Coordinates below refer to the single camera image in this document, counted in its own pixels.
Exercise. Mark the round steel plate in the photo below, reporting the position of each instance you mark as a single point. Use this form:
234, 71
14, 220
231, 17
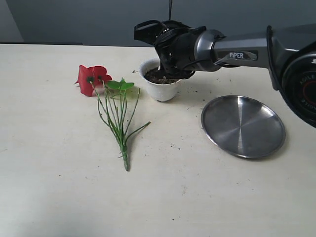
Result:
243, 127

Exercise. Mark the steel spork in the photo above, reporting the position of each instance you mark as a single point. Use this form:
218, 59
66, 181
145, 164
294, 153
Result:
170, 9

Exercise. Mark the white plastic flower pot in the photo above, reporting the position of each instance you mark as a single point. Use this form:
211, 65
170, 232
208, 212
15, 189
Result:
159, 92

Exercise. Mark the red artificial flower with stems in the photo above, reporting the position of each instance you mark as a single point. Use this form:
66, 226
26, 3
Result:
112, 104

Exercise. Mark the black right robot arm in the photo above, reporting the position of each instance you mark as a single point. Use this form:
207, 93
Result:
289, 54

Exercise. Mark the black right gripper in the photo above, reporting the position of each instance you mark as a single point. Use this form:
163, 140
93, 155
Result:
175, 45

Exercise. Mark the brown soil clump with roots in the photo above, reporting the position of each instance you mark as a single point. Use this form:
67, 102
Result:
158, 76

